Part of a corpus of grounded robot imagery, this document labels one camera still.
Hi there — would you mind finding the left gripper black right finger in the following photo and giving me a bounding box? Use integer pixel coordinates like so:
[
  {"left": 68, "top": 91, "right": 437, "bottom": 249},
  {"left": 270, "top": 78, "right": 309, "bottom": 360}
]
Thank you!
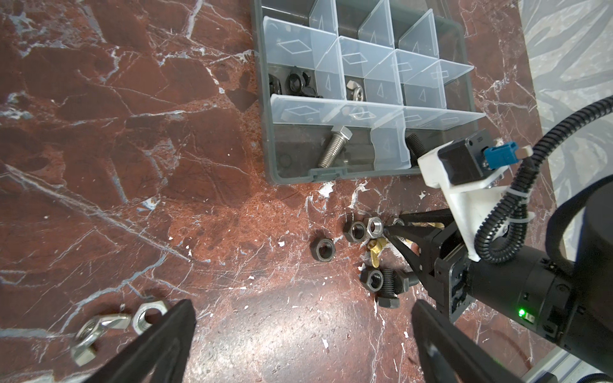
[{"left": 411, "top": 300, "right": 520, "bottom": 382}]

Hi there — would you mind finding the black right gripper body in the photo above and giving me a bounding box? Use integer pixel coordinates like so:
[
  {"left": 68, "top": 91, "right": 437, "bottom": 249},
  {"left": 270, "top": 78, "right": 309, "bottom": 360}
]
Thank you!
[{"left": 426, "top": 223, "right": 474, "bottom": 323}]

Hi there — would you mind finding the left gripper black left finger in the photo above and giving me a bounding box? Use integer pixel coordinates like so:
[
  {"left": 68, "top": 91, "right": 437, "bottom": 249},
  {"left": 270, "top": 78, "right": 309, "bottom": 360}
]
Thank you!
[{"left": 86, "top": 299, "right": 196, "bottom": 383}]

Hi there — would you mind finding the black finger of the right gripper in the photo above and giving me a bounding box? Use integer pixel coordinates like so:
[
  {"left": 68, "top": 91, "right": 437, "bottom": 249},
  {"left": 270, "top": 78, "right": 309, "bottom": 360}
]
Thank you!
[
  {"left": 384, "top": 225, "right": 442, "bottom": 287},
  {"left": 399, "top": 208, "right": 454, "bottom": 228}
]

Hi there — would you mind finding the silver hex bolt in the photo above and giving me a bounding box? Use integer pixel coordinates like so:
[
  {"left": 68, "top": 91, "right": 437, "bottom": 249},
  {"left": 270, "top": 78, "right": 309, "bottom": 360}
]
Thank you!
[{"left": 318, "top": 125, "right": 353, "bottom": 169}]

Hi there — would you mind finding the grey plastic organizer box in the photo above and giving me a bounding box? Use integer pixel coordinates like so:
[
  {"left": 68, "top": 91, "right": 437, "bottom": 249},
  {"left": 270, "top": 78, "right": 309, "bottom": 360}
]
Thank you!
[{"left": 252, "top": 1, "right": 482, "bottom": 185}]

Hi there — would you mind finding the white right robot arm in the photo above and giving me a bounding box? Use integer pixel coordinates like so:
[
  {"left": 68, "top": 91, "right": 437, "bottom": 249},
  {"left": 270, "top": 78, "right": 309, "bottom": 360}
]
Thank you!
[{"left": 384, "top": 177, "right": 612, "bottom": 382}]

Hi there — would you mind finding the black screws pile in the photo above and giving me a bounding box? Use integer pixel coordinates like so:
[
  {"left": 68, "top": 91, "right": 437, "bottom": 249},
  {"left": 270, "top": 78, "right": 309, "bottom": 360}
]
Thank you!
[{"left": 343, "top": 217, "right": 419, "bottom": 309}]

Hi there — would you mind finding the silver hex nut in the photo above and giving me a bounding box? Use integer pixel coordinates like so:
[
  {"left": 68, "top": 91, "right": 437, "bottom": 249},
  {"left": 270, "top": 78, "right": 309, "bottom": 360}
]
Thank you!
[{"left": 132, "top": 300, "right": 169, "bottom": 335}]

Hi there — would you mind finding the silver wing nut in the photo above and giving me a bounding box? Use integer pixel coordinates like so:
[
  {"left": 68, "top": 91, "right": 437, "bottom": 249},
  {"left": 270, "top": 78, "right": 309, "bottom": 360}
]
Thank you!
[{"left": 70, "top": 314, "right": 132, "bottom": 366}]

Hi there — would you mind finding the black hex nut on table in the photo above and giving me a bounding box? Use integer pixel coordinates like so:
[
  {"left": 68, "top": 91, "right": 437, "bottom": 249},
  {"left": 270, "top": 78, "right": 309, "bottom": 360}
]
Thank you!
[{"left": 310, "top": 238, "right": 336, "bottom": 263}]

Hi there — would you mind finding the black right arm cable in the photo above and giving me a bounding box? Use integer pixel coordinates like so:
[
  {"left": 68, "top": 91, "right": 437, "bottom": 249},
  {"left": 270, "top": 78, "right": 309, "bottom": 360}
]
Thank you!
[{"left": 473, "top": 94, "right": 613, "bottom": 266}]

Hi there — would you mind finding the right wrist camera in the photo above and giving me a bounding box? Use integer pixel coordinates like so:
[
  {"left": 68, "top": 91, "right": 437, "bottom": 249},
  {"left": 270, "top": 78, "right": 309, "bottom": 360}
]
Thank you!
[{"left": 417, "top": 128, "right": 533, "bottom": 263}]

